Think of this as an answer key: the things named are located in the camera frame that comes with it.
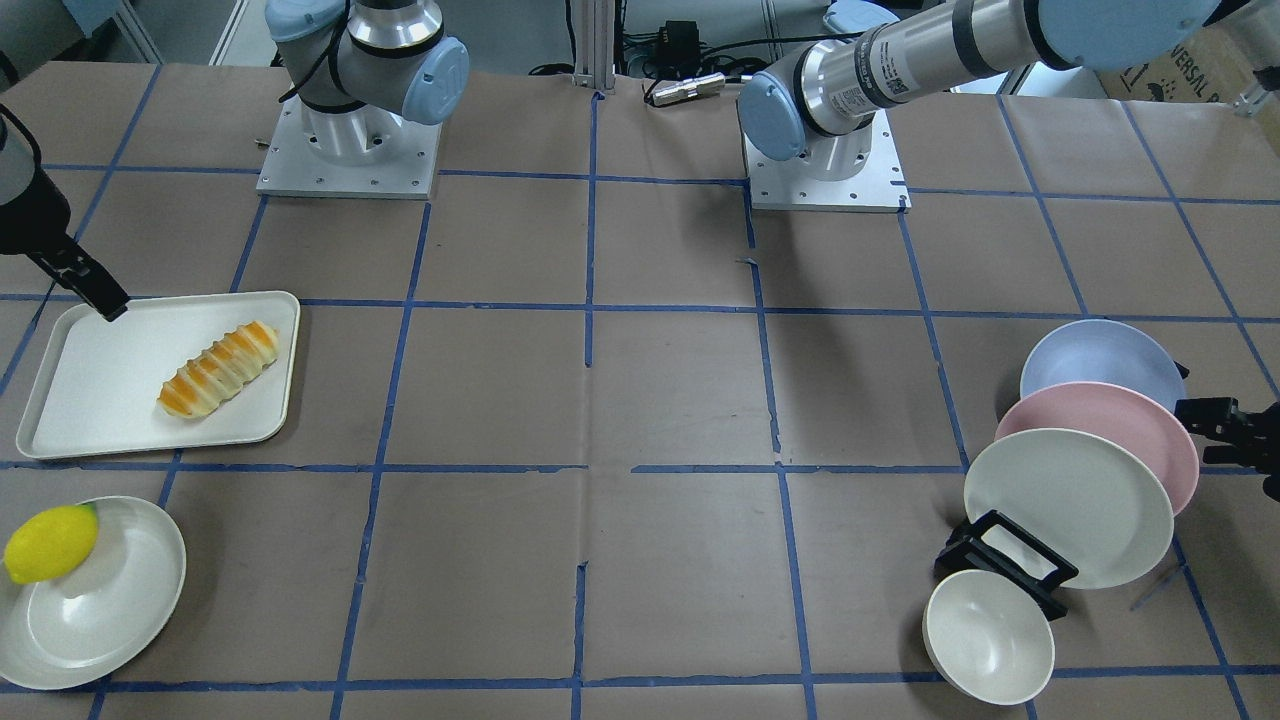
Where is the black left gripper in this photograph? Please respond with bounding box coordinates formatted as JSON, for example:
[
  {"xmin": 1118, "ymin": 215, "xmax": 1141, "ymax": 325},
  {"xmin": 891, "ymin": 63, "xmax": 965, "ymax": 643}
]
[{"xmin": 1174, "ymin": 397, "xmax": 1279, "ymax": 501}]

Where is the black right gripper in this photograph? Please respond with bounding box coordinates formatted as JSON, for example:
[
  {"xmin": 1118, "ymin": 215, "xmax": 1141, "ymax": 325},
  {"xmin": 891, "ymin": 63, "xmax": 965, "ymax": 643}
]
[{"xmin": 1, "ymin": 167, "xmax": 131, "ymax": 322}]

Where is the blue plate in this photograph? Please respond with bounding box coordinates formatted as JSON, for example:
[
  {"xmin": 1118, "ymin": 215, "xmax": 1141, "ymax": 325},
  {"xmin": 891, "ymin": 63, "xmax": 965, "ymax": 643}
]
[{"xmin": 1019, "ymin": 319, "xmax": 1188, "ymax": 413}]

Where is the striped bread roll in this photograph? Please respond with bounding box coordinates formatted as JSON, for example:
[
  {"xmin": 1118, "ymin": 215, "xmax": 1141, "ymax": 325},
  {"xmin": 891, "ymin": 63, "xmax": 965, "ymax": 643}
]
[{"xmin": 156, "ymin": 322, "xmax": 280, "ymax": 420}]

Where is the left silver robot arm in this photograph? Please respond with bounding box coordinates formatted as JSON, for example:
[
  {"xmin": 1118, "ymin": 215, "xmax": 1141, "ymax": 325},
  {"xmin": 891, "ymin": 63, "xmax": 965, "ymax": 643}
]
[{"xmin": 739, "ymin": 1, "xmax": 1277, "ymax": 465}]

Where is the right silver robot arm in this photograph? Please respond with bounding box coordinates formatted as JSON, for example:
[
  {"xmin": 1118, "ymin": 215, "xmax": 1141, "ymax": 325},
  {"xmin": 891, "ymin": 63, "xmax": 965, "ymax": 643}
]
[{"xmin": 1, "ymin": 1, "xmax": 470, "ymax": 322}]

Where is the pink plate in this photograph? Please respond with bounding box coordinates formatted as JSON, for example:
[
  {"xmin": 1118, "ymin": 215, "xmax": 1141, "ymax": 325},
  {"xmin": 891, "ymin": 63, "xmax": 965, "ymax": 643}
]
[{"xmin": 995, "ymin": 380, "xmax": 1201, "ymax": 515}]

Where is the cream plate in rack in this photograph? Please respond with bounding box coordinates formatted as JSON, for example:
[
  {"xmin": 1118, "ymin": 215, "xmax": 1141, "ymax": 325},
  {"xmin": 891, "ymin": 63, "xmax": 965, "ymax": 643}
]
[{"xmin": 963, "ymin": 428, "xmax": 1174, "ymax": 589}]

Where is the white round plate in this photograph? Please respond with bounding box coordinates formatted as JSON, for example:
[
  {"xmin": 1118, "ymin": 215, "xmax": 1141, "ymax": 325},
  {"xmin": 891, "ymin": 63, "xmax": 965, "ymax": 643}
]
[{"xmin": 1, "ymin": 496, "xmax": 187, "ymax": 691}]

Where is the white rectangular tray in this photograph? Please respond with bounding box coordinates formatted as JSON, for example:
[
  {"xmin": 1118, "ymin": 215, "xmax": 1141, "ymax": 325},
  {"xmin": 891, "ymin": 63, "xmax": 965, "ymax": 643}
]
[{"xmin": 15, "ymin": 291, "xmax": 301, "ymax": 460}]

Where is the yellow lemon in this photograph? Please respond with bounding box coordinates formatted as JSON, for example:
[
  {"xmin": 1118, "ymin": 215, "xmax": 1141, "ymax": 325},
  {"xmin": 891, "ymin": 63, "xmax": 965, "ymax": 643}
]
[{"xmin": 3, "ymin": 503, "xmax": 99, "ymax": 585}]

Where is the black dish rack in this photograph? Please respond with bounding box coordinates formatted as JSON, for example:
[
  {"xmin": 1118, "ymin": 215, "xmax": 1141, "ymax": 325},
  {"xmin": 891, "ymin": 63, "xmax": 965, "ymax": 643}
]
[{"xmin": 934, "ymin": 509, "xmax": 1079, "ymax": 621}]

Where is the cream bowl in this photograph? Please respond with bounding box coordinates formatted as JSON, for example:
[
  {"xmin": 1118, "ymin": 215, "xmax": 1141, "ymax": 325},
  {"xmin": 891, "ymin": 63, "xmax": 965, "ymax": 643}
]
[{"xmin": 922, "ymin": 569, "xmax": 1056, "ymax": 706}]

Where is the cardboard box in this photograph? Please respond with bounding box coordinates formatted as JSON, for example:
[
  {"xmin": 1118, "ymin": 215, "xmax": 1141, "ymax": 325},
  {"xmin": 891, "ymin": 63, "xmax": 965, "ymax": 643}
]
[{"xmin": 1094, "ymin": 23, "xmax": 1257, "ymax": 105}]

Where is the black power adapter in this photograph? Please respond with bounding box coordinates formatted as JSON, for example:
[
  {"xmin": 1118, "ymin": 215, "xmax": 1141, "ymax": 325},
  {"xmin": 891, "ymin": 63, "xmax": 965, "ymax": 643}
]
[{"xmin": 653, "ymin": 20, "xmax": 701, "ymax": 68}]

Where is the silver metal cylinder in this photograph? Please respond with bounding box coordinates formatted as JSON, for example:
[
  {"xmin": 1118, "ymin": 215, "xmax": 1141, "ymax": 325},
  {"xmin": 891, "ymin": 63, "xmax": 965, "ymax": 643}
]
[{"xmin": 645, "ymin": 72, "xmax": 727, "ymax": 108}]

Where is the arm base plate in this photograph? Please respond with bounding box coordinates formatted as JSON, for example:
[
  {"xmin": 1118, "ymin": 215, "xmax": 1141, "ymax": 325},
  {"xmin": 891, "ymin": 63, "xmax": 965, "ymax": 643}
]
[
  {"xmin": 742, "ymin": 110, "xmax": 913, "ymax": 213},
  {"xmin": 256, "ymin": 97, "xmax": 442, "ymax": 200}
]

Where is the aluminium frame post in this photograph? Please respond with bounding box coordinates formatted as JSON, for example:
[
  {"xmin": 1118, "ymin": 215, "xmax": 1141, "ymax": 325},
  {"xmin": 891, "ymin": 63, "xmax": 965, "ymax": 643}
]
[{"xmin": 570, "ymin": 0, "xmax": 622, "ymax": 95}]

